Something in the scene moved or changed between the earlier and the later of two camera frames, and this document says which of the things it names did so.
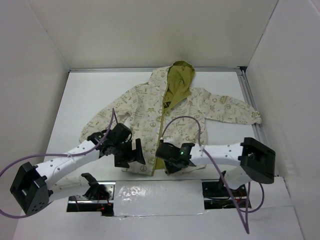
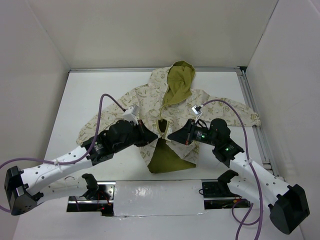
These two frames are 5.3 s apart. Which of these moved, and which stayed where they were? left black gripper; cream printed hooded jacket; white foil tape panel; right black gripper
Moved: left black gripper; right black gripper
Stayed: white foil tape panel; cream printed hooded jacket
